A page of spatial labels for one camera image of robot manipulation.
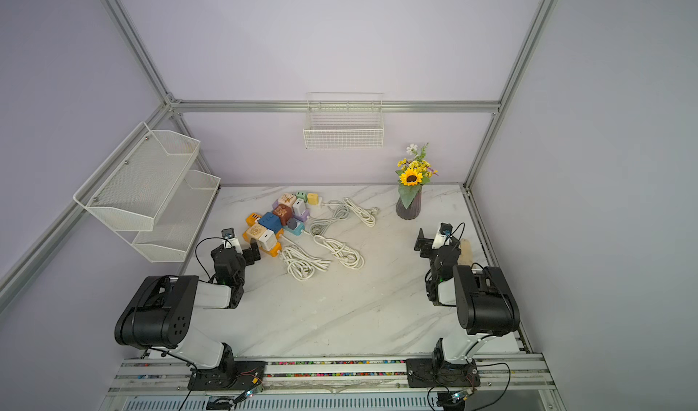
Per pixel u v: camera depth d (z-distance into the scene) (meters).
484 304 0.47
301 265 0.91
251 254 0.87
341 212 1.08
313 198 1.07
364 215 1.08
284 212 1.01
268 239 0.93
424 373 0.73
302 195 1.07
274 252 0.96
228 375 0.67
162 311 0.46
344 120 0.93
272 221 0.98
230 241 0.79
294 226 1.02
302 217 1.07
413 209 1.05
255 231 0.95
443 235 0.79
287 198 1.04
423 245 0.84
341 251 0.97
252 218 1.07
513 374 0.78
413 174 0.90
